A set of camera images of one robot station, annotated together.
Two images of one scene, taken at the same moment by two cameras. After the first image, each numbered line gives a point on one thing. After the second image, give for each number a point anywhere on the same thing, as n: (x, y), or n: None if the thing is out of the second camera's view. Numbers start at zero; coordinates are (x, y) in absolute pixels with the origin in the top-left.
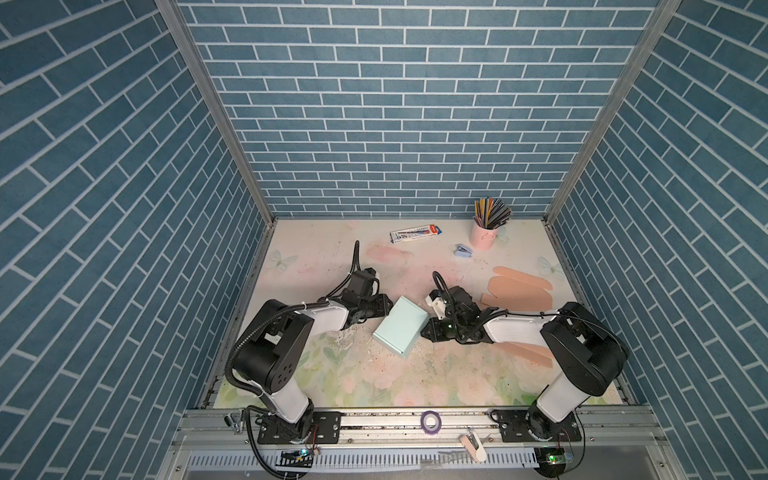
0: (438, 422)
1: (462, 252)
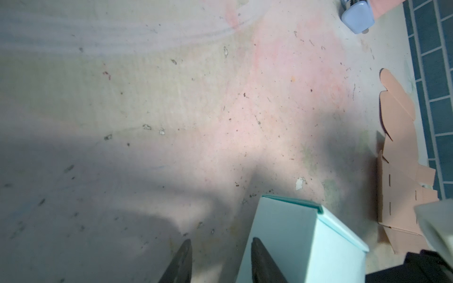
0: None
1: (358, 17)
